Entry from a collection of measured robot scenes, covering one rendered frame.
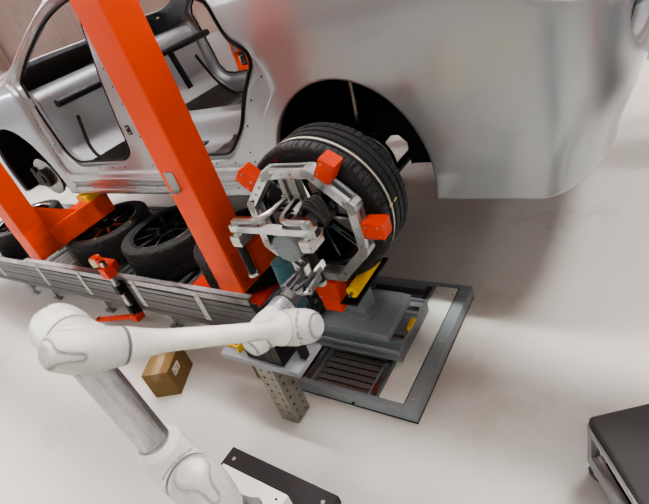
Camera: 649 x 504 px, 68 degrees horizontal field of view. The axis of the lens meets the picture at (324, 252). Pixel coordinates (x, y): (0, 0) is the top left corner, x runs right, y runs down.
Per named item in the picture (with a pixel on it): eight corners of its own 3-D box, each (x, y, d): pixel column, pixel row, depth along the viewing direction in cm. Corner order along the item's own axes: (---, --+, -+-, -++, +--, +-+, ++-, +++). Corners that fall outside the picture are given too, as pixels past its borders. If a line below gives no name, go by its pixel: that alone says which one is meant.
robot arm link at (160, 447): (181, 512, 154) (148, 479, 168) (219, 470, 162) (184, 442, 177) (27, 345, 113) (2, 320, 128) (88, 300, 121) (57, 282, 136)
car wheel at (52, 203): (81, 211, 483) (67, 191, 471) (61, 243, 427) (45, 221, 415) (19, 233, 485) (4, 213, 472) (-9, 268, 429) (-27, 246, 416)
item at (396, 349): (429, 312, 250) (426, 298, 244) (402, 364, 227) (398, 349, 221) (346, 299, 278) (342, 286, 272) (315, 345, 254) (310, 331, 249)
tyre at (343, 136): (394, 267, 233) (424, 151, 187) (373, 299, 218) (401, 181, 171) (278, 216, 253) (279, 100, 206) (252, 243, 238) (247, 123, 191)
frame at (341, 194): (384, 276, 203) (351, 159, 174) (378, 286, 198) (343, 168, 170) (283, 265, 233) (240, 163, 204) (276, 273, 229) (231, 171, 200)
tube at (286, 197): (293, 201, 194) (284, 178, 188) (266, 228, 181) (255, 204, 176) (260, 200, 203) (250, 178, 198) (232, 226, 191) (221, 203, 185)
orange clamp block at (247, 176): (266, 173, 202) (249, 160, 202) (255, 183, 197) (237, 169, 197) (261, 184, 208) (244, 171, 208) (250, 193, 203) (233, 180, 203)
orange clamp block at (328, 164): (337, 175, 183) (344, 157, 177) (327, 186, 178) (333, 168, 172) (322, 166, 184) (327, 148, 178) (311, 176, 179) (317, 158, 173)
